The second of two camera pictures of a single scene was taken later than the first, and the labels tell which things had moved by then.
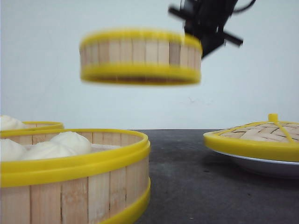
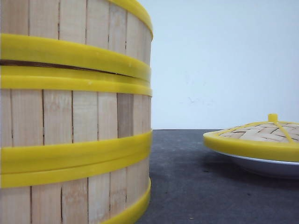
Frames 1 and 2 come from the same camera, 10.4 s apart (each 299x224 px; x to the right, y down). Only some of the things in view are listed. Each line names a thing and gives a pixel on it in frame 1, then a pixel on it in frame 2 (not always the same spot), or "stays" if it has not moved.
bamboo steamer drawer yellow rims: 140,57 -> 28,62
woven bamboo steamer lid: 271,140 stays
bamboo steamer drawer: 35,129 -> 101,35
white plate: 274,168 stays
